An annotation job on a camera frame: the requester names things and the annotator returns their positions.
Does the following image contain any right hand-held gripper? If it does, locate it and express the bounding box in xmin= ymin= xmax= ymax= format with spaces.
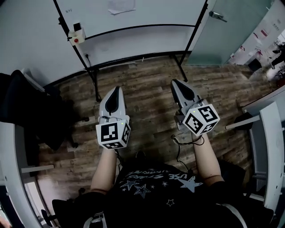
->
xmin=171 ymin=79 xmax=221 ymax=137

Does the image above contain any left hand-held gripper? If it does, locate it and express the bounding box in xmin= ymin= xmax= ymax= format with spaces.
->
xmin=95 ymin=86 xmax=132 ymax=151

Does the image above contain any black framed whiteboard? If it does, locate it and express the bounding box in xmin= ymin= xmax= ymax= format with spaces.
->
xmin=53 ymin=0 xmax=210 ymax=102

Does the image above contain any white sheet of paper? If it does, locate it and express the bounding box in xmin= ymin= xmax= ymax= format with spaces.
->
xmin=107 ymin=0 xmax=136 ymax=16

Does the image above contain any person's right forearm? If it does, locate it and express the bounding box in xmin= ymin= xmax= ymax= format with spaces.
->
xmin=191 ymin=133 xmax=226 ymax=186

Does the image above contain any person's left forearm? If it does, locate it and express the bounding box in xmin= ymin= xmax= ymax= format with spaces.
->
xmin=90 ymin=145 xmax=119 ymax=195

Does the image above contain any frosted glass door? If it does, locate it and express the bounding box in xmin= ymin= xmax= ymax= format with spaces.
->
xmin=185 ymin=0 xmax=275 ymax=67

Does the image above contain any black waste bin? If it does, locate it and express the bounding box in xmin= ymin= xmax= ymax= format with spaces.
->
xmin=248 ymin=58 xmax=261 ymax=72

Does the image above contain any white eraser holder box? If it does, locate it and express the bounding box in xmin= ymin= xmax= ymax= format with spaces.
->
xmin=67 ymin=22 xmax=87 ymax=47

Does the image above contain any black office chair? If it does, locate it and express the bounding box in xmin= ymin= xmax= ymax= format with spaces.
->
xmin=0 ymin=69 xmax=90 ymax=151

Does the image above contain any white desk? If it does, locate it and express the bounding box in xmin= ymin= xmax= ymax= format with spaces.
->
xmin=0 ymin=121 xmax=55 ymax=228
xmin=224 ymin=89 xmax=285 ymax=215

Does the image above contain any person's black star shirt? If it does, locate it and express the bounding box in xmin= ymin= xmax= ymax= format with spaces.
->
xmin=52 ymin=155 xmax=275 ymax=228

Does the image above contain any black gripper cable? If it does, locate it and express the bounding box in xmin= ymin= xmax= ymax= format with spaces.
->
xmin=171 ymin=134 xmax=205 ymax=175

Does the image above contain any metal door handle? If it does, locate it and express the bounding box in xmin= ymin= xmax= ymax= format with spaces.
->
xmin=208 ymin=10 xmax=228 ymax=23

